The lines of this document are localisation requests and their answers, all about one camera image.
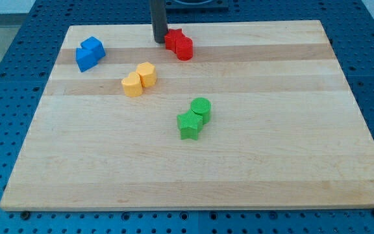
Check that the green star block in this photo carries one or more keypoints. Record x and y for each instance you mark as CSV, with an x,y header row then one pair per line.
x,y
189,124

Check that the light wooden board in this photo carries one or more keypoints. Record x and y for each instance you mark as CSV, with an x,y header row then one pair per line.
x,y
285,130

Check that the yellow heart block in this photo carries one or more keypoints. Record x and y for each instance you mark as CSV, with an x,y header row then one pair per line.
x,y
132,85

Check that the blue triangle block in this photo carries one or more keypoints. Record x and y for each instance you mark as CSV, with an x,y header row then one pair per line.
x,y
85,59

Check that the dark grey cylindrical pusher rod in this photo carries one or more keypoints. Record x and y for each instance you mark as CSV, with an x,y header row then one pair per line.
x,y
158,20

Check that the green cylinder block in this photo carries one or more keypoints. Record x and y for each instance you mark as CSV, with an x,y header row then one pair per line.
x,y
202,106

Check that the red star block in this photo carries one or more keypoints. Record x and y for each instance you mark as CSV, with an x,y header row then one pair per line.
x,y
171,37

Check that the yellow hexagon block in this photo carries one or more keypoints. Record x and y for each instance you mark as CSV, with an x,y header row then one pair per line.
x,y
147,73

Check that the red cylinder block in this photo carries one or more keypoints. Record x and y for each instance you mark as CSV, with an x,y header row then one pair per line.
x,y
184,48

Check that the blue cube block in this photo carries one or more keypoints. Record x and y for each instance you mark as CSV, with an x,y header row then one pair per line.
x,y
95,46

